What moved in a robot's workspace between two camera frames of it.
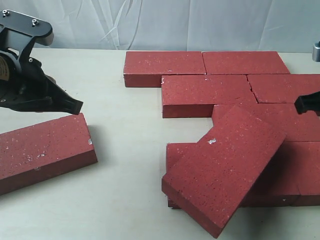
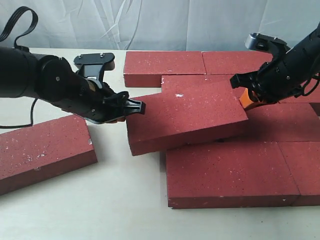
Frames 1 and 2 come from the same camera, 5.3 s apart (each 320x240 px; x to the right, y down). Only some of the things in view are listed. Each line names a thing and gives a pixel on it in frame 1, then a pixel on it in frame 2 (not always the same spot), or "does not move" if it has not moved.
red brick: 210,183 -> 190,109
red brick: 144,69 does not move
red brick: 243,63 does not move
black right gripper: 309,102 -> 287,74
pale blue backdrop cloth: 177,25 does not move
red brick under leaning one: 284,117 does not move
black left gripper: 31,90 -> 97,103
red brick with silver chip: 35,153 does not move
